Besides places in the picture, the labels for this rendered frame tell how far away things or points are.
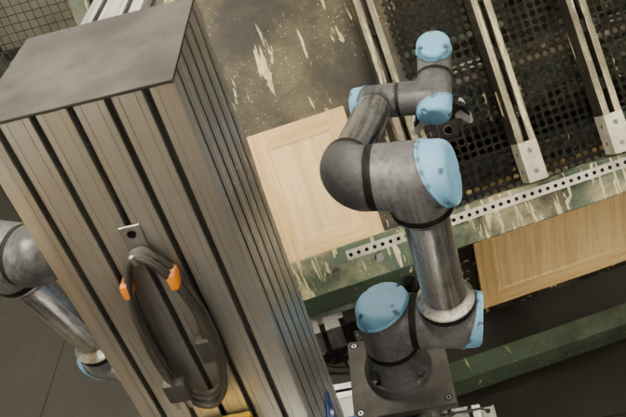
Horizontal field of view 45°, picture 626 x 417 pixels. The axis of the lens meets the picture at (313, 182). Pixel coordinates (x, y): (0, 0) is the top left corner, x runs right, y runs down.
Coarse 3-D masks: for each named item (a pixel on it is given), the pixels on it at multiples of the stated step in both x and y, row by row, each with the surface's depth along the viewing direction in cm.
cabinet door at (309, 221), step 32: (288, 128) 229; (320, 128) 229; (256, 160) 229; (288, 160) 229; (288, 192) 229; (320, 192) 230; (288, 224) 229; (320, 224) 230; (352, 224) 230; (288, 256) 229
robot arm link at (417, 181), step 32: (384, 160) 122; (416, 160) 120; (448, 160) 122; (384, 192) 123; (416, 192) 121; (448, 192) 120; (416, 224) 127; (448, 224) 132; (416, 256) 136; (448, 256) 136; (448, 288) 141; (416, 320) 151; (448, 320) 145; (480, 320) 147
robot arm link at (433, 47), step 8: (432, 32) 161; (440, 32) 160; (424, 40) 160; (432, 40) 160; (440, 40) 159; (448, 40) 159; (416, 48) 160; (424, 48) 159; (432, 48) 159; (440, 48) 158; (448, 48) 159; (424, 56) 159; (432, 56) 158; (440, 56) 158; (448, 56) 160; (424, 64) 160; (432, 64) 159; (440, 64) 159; (448, 64) 160
